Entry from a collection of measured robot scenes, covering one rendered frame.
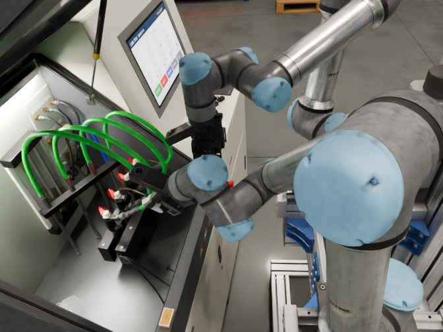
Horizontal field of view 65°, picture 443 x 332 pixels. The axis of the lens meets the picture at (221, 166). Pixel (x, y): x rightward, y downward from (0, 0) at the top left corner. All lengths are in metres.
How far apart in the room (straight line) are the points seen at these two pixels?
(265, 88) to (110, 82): 0.65
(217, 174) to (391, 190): 0.40
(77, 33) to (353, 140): 0.98
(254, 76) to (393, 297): 0.51
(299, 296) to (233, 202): 1.23
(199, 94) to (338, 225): 0.51
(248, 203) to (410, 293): 0.35
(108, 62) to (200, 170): 0.66
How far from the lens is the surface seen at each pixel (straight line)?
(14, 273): 1.33
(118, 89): 1.26
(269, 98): 0.75
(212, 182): 0.69
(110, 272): 1.35
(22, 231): 1.31
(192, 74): 0.80
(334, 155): 0.38
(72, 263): 1.43
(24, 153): 1.08
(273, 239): 2.33
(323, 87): 1.12
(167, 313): 1.07
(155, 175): 0.87
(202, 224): 1.23
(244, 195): 0.75
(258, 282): 2.17
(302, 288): 1.94
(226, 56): 0.86
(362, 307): 0.59
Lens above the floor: 1.92
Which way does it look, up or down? 43 degrees down
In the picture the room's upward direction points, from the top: 6 degrees counter-clockwise
